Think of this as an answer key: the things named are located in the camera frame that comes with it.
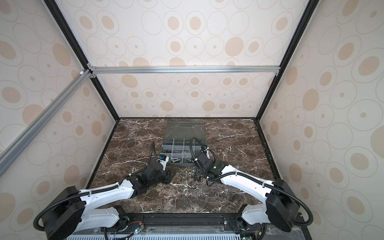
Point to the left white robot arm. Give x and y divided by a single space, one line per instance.
76 210

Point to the black corner post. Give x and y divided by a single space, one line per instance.
302 25
59 18

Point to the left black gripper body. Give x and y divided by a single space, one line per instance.
165 178

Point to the clear plastic organizer box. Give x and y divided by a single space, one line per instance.
177 140

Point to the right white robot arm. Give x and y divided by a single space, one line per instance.
277 205

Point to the diagonal aluminium rail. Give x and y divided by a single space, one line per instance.
26 137

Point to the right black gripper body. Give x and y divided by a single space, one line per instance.
204 174

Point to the black base frame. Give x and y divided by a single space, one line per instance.
205 226

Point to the horizontal aluminium rail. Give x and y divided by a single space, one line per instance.
185 70

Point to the right black corner post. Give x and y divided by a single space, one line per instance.
302 25

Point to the left black corner post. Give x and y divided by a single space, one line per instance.
59 18

